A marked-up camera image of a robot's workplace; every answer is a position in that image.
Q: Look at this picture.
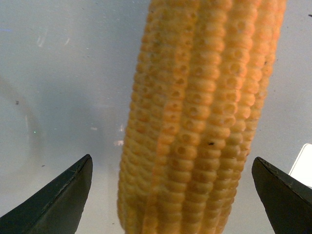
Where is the yellow corn cob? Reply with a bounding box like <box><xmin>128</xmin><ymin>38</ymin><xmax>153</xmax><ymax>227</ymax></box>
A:
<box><xmin>117</xmin><ymin>0</ymin><xmax>286</xmax><ymax>234</ymax></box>

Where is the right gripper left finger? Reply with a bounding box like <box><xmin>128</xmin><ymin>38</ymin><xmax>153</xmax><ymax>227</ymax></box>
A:
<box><xmin>0</xmin><ymin>155</ymin><xmax>93</xmax><ymax>234</ymax></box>

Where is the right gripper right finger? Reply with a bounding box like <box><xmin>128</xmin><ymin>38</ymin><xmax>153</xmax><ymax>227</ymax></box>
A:
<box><xmin>252</xmin><ymin>157</ymin><xmax>312</xmax><ymax>234</ymax></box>

